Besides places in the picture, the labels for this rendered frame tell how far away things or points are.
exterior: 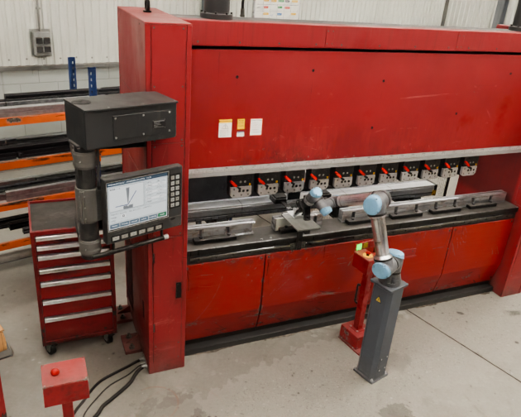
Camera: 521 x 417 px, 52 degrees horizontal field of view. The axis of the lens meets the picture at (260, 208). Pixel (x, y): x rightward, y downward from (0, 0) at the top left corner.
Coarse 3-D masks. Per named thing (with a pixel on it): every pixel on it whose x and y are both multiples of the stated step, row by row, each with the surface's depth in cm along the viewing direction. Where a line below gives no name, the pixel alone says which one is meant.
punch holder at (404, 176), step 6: (402, 162) 405; (408, 162) 404; (414, 162) 407; (402, 168) 406; (408, 168) 406; (414, 168) 409; (402, 174) 406; (408, 174) 408; (414, 174) 411; (402, 180) 409; (408, 180) 411
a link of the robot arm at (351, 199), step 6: (372, 192) 337; (330, 198) 356; (336, 198) 355; (342, 198) 352; (348, 198) 348; (354, 198) 345; (360, 198) 342; (390, 198) 328; (336, 204) 355; (342, 204) 352; (348, 204) 350; (354, 204) 347; (360, 204) 345
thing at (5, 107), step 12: (12, 96) 437; (24, 96) 443; (36, 96) 450; (48, 96) 445; (60, 96) 447; (72, 96) 453; (84, 96) 455; (0, 108) 401; (12, 108) 407; (24, 108) 412; (36, 108) 418; (48, 108) 424; (60, 108) 429
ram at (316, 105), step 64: (192, 64) 308; (256, 64) 323; (320, 64) 340; (384, 64) 359; (448, 64) 381; (512, 64) 404; (192, 128) 324; (320, 128) 361; (384, 128) 382; (448, 128) 406; (512, 128) 433
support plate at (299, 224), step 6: (282, 216) 379; (288, 216) 378; (288, 222) 371; (294, 222) 370; (300, 222) 371; (306, 222) 371; (312, 222) 372; (294, 228) 362; (300, 228) 361; (306, 228) 362; (312, 228) 363; (318, 228) 365
